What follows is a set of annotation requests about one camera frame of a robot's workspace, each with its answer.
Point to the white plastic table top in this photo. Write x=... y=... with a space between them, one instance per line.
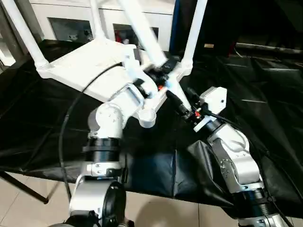
x=90 y=66

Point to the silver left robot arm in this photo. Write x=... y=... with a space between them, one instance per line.
x=113 y=118

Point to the small tan tag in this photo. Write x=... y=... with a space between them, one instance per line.
x=209 y=46

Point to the black mat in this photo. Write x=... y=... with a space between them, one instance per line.
x=265 y=104

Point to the white glass-door cabinet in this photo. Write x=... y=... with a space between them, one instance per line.
x=71 y=14

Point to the grey curtain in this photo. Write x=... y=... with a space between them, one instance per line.
x=28 y=19

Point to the black stand leg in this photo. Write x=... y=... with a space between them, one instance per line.
x=23 y=187

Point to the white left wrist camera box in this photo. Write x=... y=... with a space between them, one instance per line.
x=133 y=59

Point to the black metal rail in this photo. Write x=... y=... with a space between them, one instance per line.
x=270 y=48

